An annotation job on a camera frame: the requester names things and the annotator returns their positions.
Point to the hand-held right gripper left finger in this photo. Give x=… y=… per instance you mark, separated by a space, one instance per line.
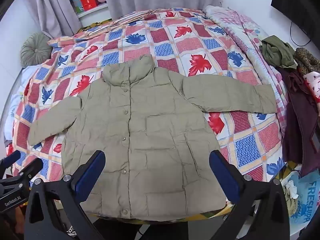
x=91 y=173

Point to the blue shopping bag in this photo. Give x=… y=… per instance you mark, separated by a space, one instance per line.
x=308 y=195

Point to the olive green cloth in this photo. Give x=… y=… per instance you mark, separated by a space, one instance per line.
x=277 y=52

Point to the pale blue printed sheet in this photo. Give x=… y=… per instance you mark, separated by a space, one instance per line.
x=15 y=97

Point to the khaki puffer jacket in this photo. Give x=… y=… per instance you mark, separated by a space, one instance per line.
x=150 y=130

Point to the leopard print cloth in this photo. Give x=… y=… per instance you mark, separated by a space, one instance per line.
x=307 y=60

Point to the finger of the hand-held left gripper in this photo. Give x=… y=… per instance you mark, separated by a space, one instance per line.
x=11 y=158
x=32 y=168

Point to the maroon garment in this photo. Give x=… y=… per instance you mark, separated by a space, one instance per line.
x=297 y=125

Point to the round green pleated cushion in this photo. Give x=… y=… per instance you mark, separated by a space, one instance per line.
x=36 y=50

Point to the pink checked quilt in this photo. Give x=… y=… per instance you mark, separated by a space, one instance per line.
x=240 y=25

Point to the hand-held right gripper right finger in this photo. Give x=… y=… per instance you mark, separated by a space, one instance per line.
x=225 y=177

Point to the pink floral cloth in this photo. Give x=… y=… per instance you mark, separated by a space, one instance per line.
x=313 y=85

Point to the black wall television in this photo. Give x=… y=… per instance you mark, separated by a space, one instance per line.
x=300 y=2

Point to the white crumpled cloth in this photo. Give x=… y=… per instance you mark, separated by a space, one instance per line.
x=291 y=188

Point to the leaf print checked bedsheet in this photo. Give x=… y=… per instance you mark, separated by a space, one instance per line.
x=175 y=42

